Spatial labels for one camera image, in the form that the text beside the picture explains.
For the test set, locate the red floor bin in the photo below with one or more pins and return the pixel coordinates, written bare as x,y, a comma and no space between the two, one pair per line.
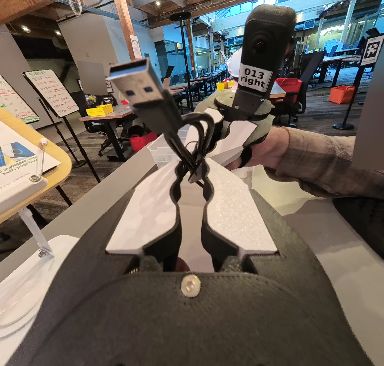
141,142

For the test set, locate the black office chair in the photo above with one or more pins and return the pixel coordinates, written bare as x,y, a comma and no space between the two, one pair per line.
312,71

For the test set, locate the red fabric bin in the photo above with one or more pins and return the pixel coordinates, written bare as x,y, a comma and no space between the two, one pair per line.
289,85

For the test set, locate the wide yellow bin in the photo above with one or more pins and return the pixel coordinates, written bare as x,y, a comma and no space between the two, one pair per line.
99,111

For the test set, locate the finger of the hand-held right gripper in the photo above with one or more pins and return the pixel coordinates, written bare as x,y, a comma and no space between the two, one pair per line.
240,135
214,115

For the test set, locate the white paper notice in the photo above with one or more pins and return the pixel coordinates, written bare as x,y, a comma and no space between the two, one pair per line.
135,46

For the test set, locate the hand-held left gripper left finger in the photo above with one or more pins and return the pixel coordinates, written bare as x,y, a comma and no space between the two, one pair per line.
144,216

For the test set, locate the whiteboard with red writing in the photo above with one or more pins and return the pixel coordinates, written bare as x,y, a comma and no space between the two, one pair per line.
51,92

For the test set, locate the instruction sheet on stand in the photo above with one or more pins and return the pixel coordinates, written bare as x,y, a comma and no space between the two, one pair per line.
66,166

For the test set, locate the person's right hand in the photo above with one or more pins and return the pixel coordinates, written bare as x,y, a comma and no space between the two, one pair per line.
270,153

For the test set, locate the wooden desk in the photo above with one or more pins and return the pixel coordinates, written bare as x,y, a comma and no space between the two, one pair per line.
120,111

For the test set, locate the clear plastic bin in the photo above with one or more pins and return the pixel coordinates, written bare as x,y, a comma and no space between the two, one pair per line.
162,156

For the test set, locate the whiteboard with green writing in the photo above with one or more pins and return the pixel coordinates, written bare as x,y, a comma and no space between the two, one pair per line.
15,101

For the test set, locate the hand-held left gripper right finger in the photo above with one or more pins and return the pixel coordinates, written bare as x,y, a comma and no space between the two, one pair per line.
237,216

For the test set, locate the white hard hat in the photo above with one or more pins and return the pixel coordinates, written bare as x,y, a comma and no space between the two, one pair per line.
235,65

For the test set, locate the wooden post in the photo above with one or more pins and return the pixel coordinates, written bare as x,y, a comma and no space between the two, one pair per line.
124,17

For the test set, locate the small yellow bin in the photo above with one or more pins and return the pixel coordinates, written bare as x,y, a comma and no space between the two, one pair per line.
222,85

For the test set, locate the orange bin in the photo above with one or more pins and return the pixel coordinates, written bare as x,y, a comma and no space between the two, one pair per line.
342,95

